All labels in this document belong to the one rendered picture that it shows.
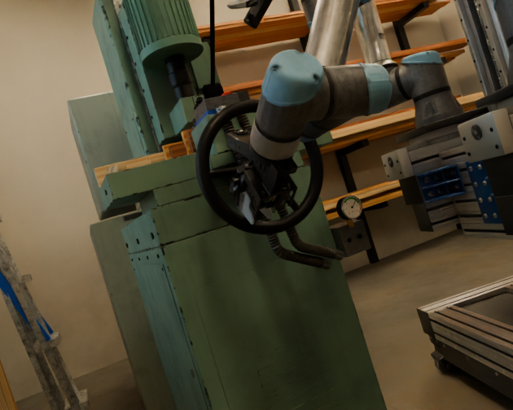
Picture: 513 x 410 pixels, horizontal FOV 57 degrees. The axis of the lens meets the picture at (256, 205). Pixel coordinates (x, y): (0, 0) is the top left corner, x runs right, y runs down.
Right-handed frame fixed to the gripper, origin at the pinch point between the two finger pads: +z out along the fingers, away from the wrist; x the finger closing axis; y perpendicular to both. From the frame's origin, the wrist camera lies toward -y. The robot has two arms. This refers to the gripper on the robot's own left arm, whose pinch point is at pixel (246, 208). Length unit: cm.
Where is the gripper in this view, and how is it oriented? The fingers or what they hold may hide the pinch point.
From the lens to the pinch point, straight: 90.5
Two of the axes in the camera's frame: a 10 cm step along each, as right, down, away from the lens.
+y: 4.4, 7.6, -4.7
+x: 8.8, -2.6, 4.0
